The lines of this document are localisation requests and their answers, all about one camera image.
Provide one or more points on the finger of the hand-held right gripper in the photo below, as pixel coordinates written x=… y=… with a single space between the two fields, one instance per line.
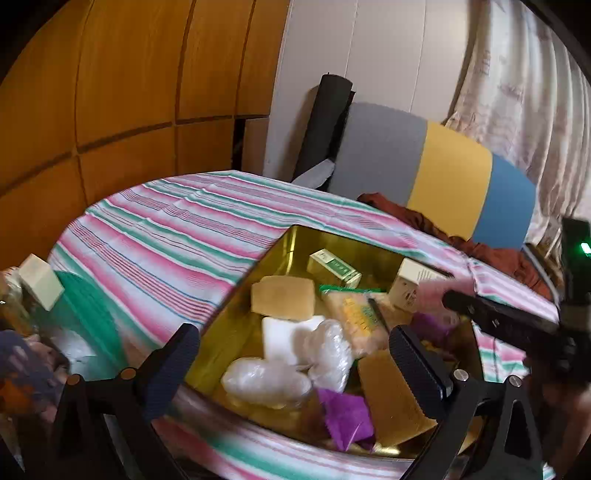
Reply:
x=498 y=316

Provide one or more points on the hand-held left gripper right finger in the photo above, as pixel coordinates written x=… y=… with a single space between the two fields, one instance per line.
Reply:
x=415 y=364

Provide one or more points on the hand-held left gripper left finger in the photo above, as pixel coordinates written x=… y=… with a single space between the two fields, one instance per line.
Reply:
x=171 y=369

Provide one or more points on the yellow sponge block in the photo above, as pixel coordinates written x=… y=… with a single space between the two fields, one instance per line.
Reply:
x=392 y=406
x=282 y=297

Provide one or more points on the green edged biscuit packet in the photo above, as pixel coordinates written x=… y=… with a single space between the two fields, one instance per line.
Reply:
x=355 y=318

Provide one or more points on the cream carton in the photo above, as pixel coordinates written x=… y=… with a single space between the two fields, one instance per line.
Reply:
x=406 y=286

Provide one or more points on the clear plastic bag wad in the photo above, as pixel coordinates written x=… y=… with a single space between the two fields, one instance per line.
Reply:
x=330 y=355
x=268 y=383

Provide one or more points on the white sponge block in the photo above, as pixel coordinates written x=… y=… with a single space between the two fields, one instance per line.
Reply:
x=288 y=339

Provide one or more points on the green leaf print carton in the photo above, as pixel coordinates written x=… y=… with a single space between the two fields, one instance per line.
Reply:
x=332 y=267

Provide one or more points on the gold tin box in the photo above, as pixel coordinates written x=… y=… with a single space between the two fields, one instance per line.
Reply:
x=286 y=249

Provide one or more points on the person's right hand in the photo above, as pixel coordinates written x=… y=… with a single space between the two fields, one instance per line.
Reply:
x=561 y=410

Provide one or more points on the brown blanket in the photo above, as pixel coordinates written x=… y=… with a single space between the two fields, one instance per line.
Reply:
x=498 y=263

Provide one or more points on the green plastic basket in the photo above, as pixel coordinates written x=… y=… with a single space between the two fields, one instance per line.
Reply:
x=78 y=314

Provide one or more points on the striped bedsheet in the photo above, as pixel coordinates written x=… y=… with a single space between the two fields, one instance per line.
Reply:
x=161 y=240

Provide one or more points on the blue perforated plastic holder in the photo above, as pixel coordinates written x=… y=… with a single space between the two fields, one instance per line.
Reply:
x=23 y=364

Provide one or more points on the grey yellow blue headboard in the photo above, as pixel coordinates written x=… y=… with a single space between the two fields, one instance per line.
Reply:
x=438 y=175

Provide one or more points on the small cream box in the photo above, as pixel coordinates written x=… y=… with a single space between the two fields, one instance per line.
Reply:
x=40 y=282

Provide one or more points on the orange fruit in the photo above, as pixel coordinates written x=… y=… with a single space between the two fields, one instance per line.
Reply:
x=16 y=394

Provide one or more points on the patterned beige curtain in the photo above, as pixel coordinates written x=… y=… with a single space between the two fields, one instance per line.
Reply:
x=531 y=115

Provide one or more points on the glass jar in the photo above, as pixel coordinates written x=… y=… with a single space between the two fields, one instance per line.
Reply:
x=14 y=304

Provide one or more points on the black rolled mat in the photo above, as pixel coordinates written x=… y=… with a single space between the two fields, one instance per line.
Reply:
x=323 y=129

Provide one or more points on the wooden wardrobe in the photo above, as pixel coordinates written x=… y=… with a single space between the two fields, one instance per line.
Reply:
x=138 y=69

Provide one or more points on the grey bed frame rail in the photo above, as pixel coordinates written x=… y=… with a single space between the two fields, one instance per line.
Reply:
x=540 y=267
x=316 y=173

